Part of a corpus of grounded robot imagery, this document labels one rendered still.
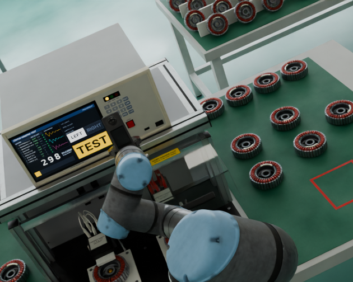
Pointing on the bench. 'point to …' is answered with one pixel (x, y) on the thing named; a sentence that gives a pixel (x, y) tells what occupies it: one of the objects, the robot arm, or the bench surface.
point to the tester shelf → (177, 117)
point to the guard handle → (199, 201)
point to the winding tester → (80, 91)
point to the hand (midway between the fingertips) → (122, 140)
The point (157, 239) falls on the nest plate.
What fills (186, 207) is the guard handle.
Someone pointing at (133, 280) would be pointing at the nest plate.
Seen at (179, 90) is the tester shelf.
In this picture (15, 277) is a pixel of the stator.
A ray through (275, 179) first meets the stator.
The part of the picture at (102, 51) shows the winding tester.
